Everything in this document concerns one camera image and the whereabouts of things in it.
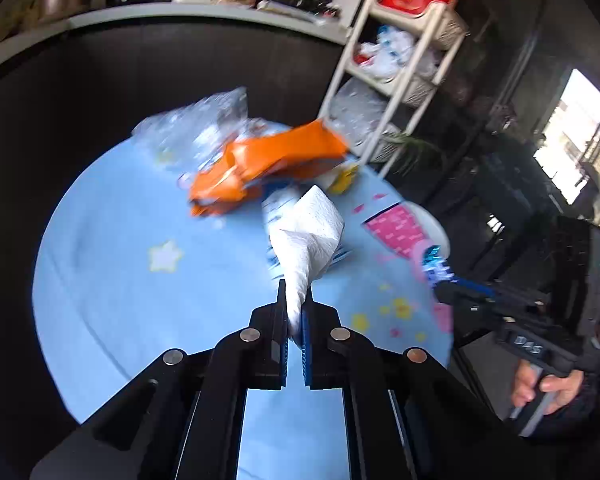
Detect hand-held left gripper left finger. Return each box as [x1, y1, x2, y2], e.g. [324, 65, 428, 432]
[30, 280, 288, 480]

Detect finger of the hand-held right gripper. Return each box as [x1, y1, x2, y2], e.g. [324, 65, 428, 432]
[432, 277, 551, 321]

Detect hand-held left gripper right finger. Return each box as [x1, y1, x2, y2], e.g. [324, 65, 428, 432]
[302, 302, 531, 480]

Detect teal snack packet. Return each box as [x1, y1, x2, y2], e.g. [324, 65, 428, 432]
[422, 245, 453, 283]

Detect white trash bin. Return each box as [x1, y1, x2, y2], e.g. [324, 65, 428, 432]
[405, 200, 451, 261]

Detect white paper towel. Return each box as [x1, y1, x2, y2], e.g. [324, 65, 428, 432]
[262, 185, 346, 341]

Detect person's right hand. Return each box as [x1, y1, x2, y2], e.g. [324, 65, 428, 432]
[510, 360, 588, 416]

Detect window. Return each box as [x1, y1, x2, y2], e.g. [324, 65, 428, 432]
[532, 67, 600, 231]

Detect green spring onions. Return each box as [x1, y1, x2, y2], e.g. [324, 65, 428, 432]
[385, 132, 441, 171]

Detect yellow wrapper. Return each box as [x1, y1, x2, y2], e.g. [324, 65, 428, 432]
[330, 162, 358, 195]

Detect orange snack bag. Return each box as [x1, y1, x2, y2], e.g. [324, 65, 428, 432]
[187, 120, 351, 218]

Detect clear plastic bag bundle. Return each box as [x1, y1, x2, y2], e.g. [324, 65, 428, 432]
[330, 80, 396, 153]

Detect white storage cart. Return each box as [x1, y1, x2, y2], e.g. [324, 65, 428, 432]
[319, 0, 468, 178]

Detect white plastic bag bundle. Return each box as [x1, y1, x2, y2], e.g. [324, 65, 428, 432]
[355, 25, 441, 83]

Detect grey kitchen counter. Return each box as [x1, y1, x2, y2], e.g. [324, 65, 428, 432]
[0, 2, 351, 91]

